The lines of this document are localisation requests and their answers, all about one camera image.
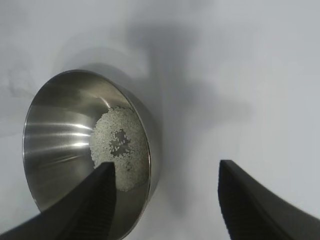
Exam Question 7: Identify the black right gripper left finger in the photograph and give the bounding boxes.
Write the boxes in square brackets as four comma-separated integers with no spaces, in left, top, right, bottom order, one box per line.
[0,161,117,240]

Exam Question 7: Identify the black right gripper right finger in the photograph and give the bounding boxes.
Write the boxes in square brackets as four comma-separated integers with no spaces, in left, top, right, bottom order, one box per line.
[217,159,320,240]

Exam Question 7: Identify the stainless steel mixing bowl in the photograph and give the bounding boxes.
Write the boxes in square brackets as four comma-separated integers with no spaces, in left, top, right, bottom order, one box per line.
[21,69,161,240]

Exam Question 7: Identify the white rice grains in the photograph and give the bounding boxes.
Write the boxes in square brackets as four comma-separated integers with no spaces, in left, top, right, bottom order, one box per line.
[89,106,149,193]

